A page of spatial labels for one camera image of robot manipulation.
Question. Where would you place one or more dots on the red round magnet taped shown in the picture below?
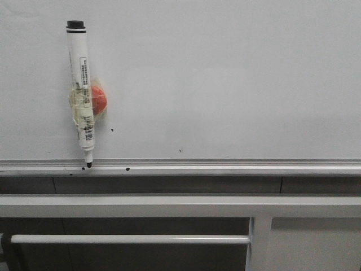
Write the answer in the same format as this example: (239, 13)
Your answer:
(99, 100)

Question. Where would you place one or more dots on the aluminium whiteboard marker tray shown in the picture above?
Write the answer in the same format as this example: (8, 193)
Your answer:
(182, 167)

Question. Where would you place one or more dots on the black caster wheel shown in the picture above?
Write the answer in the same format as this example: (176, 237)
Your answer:
(9, 252)

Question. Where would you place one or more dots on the white whiteboard marker black cap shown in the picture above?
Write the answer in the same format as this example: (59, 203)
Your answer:
(80, 96)

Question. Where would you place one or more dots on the white horizontal stand rod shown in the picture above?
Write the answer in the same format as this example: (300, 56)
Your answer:
(130, 239)

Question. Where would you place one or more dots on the white metal stand frame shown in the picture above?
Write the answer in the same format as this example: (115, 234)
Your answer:
(261, 210)

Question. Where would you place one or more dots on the white whiteboard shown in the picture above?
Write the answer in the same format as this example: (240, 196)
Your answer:
(186, 79)

